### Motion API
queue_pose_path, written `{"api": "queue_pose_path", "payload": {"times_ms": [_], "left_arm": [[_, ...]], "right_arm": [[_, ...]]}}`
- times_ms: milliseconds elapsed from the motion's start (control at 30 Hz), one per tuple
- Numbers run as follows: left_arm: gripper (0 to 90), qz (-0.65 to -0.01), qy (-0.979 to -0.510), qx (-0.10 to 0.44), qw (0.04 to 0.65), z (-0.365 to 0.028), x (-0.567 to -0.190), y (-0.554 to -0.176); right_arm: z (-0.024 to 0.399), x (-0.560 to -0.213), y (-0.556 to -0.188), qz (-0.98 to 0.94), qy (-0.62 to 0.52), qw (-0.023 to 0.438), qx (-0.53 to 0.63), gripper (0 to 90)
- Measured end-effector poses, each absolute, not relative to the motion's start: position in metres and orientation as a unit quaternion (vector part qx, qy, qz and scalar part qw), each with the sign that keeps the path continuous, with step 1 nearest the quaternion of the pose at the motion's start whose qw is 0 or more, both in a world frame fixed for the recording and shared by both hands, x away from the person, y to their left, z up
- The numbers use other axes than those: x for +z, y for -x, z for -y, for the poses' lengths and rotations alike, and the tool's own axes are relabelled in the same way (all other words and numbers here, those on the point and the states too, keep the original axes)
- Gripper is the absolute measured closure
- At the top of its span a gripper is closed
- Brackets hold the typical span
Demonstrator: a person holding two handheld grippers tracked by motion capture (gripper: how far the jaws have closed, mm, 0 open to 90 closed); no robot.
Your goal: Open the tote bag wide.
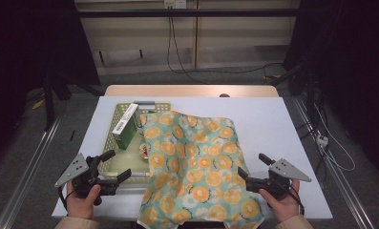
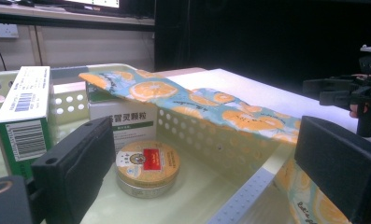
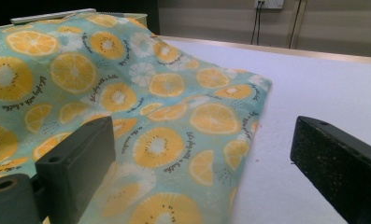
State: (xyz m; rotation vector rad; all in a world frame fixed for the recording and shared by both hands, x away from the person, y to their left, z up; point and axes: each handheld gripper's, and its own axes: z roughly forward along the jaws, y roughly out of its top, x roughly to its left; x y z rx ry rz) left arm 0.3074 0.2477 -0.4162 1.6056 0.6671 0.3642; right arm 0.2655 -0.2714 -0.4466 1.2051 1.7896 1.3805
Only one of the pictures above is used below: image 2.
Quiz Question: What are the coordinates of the monitor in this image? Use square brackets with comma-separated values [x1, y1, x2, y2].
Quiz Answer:
[63, 0, 156, 18]

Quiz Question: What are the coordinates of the beige desk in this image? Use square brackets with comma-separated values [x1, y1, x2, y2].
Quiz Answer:
[0, 3, 156, 73]

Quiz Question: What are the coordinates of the black curtain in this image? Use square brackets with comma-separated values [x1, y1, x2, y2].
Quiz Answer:
[154, 0, 371, 94]

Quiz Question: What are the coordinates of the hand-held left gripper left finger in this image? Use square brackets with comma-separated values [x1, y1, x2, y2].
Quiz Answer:
[30, 116, 116, 224]

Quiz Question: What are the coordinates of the orange print tote bag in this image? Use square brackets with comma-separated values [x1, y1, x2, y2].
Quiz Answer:
[78, 68, 352, 224]

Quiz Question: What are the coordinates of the tall green white box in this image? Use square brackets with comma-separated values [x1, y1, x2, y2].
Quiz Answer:
[0, 65, 55, 180]

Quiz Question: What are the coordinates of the pale yellow plastic basket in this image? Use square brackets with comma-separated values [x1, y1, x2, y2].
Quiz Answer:
[0, 63, 296, 224]

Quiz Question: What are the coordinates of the round golden tin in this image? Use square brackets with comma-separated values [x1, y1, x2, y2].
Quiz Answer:
[115, 139, 181, 200]

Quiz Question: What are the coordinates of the square white green box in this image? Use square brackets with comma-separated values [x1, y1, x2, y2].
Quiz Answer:
[86, 82, 159, 153]

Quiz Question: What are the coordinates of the white wall socket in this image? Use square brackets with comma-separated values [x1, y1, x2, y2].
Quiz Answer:
[0, 22, 20, 39]

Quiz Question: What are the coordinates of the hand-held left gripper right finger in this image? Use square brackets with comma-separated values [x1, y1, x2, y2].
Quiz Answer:
[294, 115, 371, 224]

